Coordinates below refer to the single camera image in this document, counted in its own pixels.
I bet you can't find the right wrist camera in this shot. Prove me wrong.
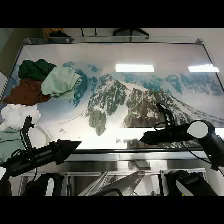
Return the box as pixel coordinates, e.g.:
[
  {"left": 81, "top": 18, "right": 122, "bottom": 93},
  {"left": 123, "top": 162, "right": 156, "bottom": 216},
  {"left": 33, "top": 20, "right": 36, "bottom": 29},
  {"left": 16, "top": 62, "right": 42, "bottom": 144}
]
[{"left": 155, "top": 102, "right": 176, "bottom": 130}]

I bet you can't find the dark green garment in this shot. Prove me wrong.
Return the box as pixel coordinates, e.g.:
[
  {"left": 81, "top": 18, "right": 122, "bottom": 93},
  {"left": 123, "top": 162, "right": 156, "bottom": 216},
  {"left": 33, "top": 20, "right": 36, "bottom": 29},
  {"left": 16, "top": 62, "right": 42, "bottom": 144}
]
[{"left": 17, "top": 58, "right": 57, "bottom": 82}]

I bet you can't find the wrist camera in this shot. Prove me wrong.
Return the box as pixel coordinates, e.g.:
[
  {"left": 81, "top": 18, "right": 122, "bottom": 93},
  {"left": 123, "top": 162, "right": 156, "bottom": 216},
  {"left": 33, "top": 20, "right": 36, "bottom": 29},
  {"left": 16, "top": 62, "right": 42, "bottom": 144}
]
[
  {"left": 20, "top": 114, "right": 36, "bottom": 152},
  {"left": 155, "top": 102, "right": 176, "bottom": 130}
]

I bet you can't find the silver frame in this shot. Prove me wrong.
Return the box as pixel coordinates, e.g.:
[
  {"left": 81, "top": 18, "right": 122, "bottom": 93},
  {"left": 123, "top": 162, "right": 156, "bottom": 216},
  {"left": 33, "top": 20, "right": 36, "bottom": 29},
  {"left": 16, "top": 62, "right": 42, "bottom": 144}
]
[{"left": 0, "top": 35, "right": 224, "bottom": 197}]

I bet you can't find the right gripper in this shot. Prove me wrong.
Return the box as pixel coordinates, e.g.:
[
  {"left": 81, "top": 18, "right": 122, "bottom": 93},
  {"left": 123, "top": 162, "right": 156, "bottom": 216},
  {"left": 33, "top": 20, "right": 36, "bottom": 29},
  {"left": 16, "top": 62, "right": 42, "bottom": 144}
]
[{"left": 139, "top": 124, "right": 195, "bottom": 146}]

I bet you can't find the brown garment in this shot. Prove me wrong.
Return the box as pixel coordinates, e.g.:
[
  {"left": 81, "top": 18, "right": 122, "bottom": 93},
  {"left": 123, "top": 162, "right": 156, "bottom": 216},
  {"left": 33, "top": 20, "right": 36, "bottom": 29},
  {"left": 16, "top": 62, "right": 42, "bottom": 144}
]
[{"left": 2, "top": 77, "right": 53, "bottom": 107}]

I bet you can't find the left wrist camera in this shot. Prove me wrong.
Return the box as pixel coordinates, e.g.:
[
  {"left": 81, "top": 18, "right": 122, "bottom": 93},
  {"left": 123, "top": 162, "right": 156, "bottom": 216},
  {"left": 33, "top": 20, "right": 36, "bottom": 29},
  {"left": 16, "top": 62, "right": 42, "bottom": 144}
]
[{"left": 20, "top": 114, "right": 36, "bottom": 152}]

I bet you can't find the light green polo shirt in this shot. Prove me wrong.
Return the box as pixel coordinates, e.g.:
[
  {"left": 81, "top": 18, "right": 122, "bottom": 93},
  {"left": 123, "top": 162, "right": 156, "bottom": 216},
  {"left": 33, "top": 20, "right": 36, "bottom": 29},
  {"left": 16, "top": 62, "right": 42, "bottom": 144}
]
[{"left": 40, "top": 66, "right": 83, "bottom": 99}]

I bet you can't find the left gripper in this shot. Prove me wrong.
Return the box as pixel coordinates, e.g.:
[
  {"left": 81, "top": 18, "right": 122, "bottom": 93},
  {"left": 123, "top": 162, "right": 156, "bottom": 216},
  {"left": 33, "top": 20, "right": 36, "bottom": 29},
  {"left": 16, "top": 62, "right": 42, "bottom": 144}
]
[{"left": 54, "top": 139, "right": 83, "bottom": 165}]

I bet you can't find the white garment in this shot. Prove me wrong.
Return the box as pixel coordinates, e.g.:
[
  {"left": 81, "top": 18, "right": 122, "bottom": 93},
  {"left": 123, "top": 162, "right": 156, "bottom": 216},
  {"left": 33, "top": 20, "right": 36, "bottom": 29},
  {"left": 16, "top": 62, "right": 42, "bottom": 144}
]
[{"left": 0, "top": 103, "right": 42, "bottom": 133}]

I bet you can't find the black cable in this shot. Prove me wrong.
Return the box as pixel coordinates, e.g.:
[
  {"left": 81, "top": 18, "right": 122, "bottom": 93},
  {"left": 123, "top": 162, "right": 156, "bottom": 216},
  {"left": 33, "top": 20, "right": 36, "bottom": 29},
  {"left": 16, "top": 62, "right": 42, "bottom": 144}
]
[{"left": 180, "top": 141, "right": 215, "bottom": 166}]

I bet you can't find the black office chair base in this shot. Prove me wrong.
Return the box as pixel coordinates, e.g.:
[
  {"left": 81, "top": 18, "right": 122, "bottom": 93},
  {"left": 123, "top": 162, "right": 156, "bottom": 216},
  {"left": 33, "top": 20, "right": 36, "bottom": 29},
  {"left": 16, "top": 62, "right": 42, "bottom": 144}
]
[{"left": 112, "top": 27, "right": 151, "bottom": 37}]

